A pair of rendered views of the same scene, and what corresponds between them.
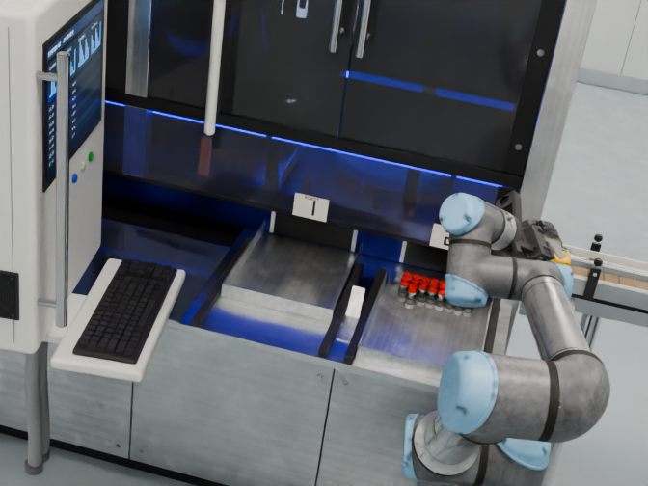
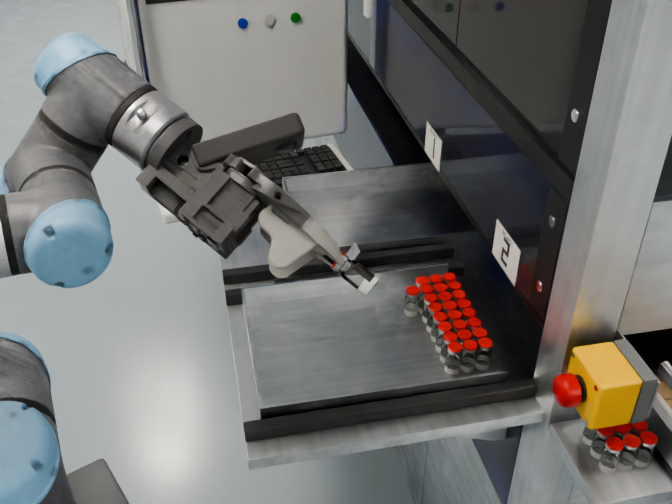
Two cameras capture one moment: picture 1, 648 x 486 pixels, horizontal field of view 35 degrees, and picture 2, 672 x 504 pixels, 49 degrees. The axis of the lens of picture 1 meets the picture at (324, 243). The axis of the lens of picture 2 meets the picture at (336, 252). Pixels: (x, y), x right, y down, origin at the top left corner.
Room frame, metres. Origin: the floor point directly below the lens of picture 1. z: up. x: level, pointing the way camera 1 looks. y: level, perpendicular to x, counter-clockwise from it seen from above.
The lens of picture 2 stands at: (1.64, -1.02, 1.63)
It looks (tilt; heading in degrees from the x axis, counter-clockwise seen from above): 35 degrees down; 69
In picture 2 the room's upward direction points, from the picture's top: straight up
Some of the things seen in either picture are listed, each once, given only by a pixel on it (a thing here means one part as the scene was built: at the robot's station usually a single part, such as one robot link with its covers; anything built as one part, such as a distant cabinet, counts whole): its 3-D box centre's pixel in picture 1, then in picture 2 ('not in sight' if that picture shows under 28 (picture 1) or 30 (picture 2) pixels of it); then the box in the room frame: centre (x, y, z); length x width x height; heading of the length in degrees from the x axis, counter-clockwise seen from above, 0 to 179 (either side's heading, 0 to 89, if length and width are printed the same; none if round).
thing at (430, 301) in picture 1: (435, 299); (436, 322); (2.09, -0.28, 0.90); 0.18 x 0.02 x 0.05; 80
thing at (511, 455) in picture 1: (510, 455); (7, 475); (1.50, -0.39, 0.96); 0.13 x 0.12 x 0.14; 93
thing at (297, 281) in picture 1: (295, 268); (382, 209); (2.15, 0.06, 0.90); 0.34 x 0.26 x 0.04; 171
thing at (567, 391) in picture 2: not in sight; (571, 389); (2.13, -0.54, 0.99); 0.04 x 0.04 x 0.04; 81
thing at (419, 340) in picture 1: (427, 326); (365, 336); (1.98, -0.26, 0.90); 0.34 x 0.26 x 0.04; 170
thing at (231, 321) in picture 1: (356, 309); (367, 279); (2.06, -0.10, 0.87); 0.70 x 0.48 x 0.02; 81
